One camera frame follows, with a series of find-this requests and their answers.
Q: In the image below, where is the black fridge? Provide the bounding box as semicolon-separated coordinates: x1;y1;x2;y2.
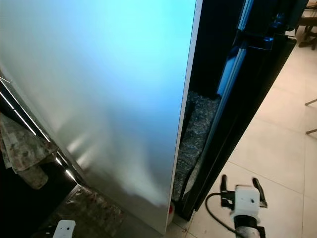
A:
171;0;310;222

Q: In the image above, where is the grey speckled zipper bag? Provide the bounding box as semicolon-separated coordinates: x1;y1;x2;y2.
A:
172;92;221;201

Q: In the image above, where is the black oven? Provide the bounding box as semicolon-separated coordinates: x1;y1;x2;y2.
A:
0;74;80;238

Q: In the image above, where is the patterned hanging towel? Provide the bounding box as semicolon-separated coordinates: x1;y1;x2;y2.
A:
0;113;61;190

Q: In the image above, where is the patterned floor mat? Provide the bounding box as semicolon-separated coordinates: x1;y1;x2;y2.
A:
37;184;125;238

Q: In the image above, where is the dark wooden dining chair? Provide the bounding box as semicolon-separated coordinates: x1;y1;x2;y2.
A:
295;0;317;49

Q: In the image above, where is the tall white side panel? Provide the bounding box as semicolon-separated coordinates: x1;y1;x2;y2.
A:
0;0;204;236

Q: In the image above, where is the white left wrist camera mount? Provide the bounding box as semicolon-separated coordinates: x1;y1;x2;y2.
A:
53;220;76;238

